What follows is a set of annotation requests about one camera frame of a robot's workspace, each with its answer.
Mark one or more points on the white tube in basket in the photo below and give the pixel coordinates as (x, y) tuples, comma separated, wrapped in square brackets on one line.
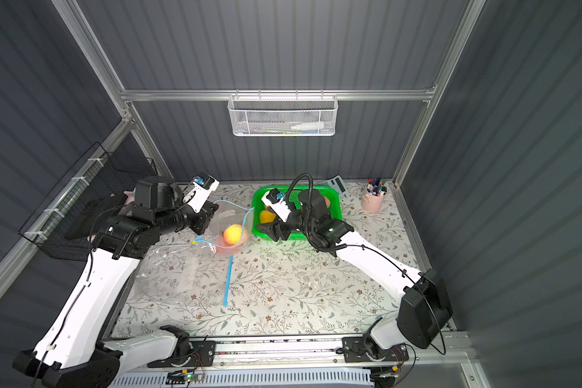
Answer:
[(308, 127)]

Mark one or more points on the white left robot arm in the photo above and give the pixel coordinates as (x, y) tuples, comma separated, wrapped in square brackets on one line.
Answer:
[(71, 354)]

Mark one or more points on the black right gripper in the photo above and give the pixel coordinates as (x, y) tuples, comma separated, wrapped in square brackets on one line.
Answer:
[(279, 229)]

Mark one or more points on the light blue calculator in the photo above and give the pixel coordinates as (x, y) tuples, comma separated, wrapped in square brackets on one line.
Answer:
[(337, 183)]

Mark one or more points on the red yellow peach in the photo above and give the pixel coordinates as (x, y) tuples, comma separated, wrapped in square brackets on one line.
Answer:
[(233, 234)]

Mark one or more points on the white wire wall basket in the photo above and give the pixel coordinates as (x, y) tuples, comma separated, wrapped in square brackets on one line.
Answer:
[(260, 117)]

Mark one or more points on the pink metal pen bucket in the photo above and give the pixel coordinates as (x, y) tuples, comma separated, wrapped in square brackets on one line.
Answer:
[(372, 203)]

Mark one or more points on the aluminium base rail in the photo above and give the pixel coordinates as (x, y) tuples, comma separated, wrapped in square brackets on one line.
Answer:
[(286, 352)]

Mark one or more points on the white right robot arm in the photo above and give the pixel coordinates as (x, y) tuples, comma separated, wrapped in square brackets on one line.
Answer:
[(424, 305)]

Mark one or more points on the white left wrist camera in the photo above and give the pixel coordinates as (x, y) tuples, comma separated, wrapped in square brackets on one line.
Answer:
[(202, 186)]

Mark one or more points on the pink handle tool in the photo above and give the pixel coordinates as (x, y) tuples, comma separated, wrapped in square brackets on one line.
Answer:
[(129, 197)]

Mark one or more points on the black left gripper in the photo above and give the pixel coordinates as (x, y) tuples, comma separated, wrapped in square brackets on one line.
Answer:
[(207, 216)]

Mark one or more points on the clear zip-top bag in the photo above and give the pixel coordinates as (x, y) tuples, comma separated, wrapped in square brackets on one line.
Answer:
[(183, 275), (229, 213)]

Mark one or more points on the black wire side basket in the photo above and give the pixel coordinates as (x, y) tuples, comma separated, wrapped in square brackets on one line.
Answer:
[(61, 226)]

